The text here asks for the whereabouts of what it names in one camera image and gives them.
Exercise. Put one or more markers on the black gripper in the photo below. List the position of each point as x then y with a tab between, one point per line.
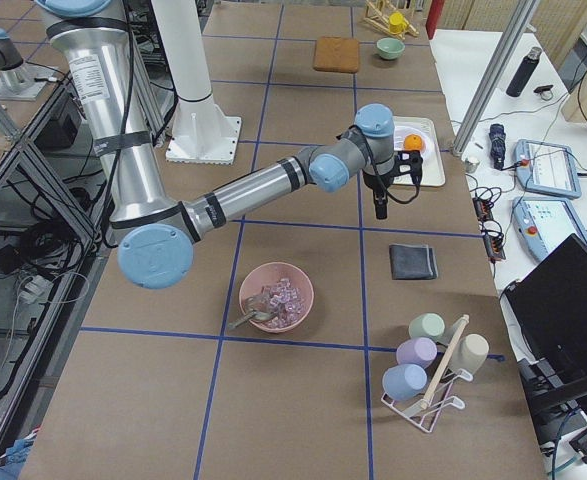
376	183

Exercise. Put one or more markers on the orange mandarin fruit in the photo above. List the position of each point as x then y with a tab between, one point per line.
413	142

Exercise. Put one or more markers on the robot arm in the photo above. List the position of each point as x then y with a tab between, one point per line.
155	233
17	78

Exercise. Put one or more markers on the cream bear print tray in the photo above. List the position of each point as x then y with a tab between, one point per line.
433	171

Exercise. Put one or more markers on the brown wooden tray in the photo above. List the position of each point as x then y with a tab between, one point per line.
337	55

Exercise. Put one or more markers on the folded grey cloth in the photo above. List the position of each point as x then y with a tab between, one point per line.
413	262

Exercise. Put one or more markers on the black power strip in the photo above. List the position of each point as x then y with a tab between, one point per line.
491	230

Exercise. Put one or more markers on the pink bowl with ice cubes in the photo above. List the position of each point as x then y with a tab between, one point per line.
285	290

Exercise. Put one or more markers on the folded black umbrella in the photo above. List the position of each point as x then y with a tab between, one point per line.
497	137

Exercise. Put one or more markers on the sage green cup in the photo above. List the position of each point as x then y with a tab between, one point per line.
427	325

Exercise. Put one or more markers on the mint green bowl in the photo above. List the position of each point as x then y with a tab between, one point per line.
390	48

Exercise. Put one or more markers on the lilac purple cup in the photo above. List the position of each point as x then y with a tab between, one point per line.
420	351

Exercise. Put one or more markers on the lower teach pendant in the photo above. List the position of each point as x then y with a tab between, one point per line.
544	223

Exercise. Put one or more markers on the teach pendant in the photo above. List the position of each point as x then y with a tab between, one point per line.
546	168
544	223

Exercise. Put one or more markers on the upper teach pendant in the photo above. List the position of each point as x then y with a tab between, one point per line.
546	168

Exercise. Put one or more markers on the metal tongs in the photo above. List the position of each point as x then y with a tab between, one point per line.
257	309

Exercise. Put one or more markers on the yellow mug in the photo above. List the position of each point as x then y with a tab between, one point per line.
398	24

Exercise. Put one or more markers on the wooden dish rack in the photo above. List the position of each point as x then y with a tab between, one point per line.
376	14

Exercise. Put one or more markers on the beige cup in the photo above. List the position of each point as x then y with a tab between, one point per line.
470	353

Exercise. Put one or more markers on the black water bottle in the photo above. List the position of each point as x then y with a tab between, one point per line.
524	72

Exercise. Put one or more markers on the light blue cup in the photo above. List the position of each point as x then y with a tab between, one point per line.
404	381

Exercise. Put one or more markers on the black laptop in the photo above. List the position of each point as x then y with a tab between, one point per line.
550	305

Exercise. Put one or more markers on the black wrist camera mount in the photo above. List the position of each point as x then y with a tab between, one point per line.
408	163

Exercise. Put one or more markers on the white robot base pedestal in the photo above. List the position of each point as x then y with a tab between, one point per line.
201	132

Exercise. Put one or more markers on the white wire cup rack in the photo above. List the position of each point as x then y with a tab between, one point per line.
424	410

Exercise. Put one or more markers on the aluminium frame post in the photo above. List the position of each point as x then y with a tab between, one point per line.
517	25

